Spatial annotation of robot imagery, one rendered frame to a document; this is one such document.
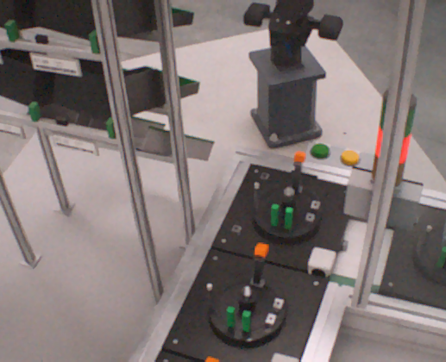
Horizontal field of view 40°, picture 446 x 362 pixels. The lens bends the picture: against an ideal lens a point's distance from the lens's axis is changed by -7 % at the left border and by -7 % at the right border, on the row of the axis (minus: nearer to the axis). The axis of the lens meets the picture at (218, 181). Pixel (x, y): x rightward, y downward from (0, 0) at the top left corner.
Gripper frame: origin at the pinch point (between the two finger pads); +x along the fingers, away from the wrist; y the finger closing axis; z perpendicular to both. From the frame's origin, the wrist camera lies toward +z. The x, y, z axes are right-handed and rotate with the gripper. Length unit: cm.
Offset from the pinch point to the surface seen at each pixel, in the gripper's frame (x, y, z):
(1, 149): 125, -157, -60
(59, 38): 125, -180, -153
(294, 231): 26.4, 7.8, 24.5
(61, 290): 39, -36, 46
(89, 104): -7.0, -23.7, 36.5
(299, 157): 18.5, 5.1, 12.4
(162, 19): -17.4, -14.8, 24.7
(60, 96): -6.8, -30.1, 35.5
